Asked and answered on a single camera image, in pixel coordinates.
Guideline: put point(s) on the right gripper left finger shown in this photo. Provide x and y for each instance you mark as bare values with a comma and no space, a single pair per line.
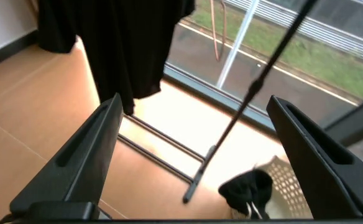
85,174

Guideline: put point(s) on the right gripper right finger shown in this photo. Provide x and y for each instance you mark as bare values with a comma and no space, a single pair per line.
324,186

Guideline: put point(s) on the black garment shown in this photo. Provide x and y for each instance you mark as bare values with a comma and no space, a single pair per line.
122,46

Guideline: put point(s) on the pink clothes hanger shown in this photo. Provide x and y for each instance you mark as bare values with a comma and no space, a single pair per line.
213,31

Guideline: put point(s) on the white laundry basket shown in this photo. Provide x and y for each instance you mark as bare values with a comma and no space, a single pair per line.
290,186

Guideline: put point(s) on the black clothes rack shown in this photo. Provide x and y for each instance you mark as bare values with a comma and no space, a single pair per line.
253,88

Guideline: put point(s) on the window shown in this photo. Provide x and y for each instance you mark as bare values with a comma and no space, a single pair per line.
309,56

